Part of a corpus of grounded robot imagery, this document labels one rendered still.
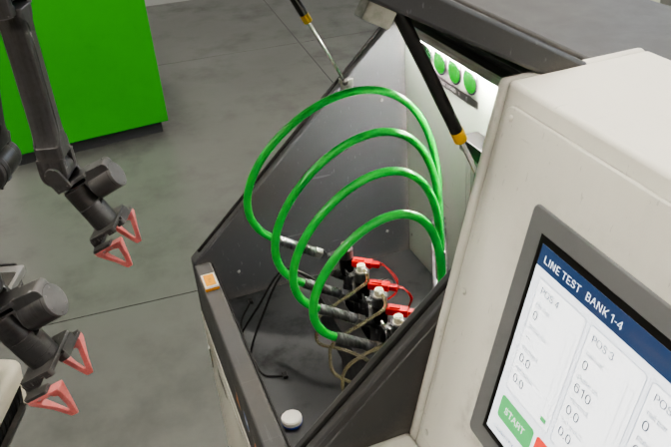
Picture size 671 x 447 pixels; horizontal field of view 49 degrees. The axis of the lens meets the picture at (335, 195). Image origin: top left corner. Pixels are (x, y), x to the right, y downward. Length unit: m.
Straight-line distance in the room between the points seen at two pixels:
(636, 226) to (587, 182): 0.08
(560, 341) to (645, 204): 0.20
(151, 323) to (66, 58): 1.92
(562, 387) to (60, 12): 3.89
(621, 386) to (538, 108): 0.33
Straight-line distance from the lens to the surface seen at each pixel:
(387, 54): 1.65
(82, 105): 4.62
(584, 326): 0.85
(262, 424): 1.32
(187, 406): 2.76
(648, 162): 0.79
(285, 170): 1.66
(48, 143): 1.61
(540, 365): 0.92
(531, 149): 0.91
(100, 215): 1.67
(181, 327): 3.09
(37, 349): 1.34
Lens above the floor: 1.90
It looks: 30 degrees down
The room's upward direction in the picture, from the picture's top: 5 degrees counter-clockwise
